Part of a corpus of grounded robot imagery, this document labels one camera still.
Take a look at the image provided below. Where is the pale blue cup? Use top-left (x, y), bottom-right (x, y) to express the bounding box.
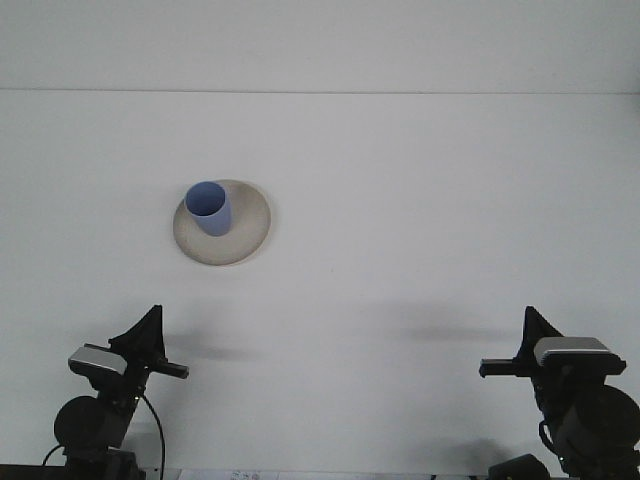
top-left (184, 181), bottom-right (233, 239)

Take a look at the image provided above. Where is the pale round plate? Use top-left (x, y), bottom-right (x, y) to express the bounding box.
top-left (172, 178), bottom-right (274, 268)

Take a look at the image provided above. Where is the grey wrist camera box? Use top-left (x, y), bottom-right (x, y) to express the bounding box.
top-left (532, 336), bottom-right (627, 376)
top-left (68, 346), bottom-right (127, 377)

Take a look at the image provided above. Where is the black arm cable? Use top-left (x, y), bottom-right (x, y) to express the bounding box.
top-left (139, 393), bottom-right (167, 475)
top-left (538, 421), bottom-right (569, 471)

